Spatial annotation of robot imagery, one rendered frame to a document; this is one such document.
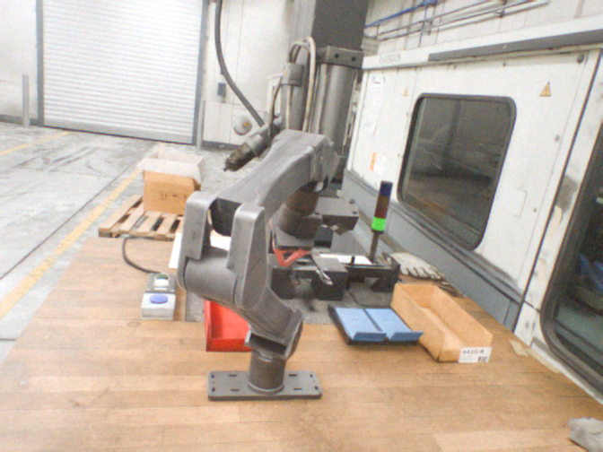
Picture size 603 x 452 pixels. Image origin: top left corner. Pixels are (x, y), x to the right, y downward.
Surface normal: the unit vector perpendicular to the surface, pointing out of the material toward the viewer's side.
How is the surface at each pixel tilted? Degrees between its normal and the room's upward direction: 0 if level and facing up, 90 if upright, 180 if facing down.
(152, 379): 0
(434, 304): 90
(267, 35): 90
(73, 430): 0
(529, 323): 90
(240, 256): 84
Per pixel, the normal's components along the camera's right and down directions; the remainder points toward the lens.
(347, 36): 0.22, 0.31
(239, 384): 0.15, -0.95
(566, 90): -0.98, -0.09
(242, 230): -0.36, 0.11
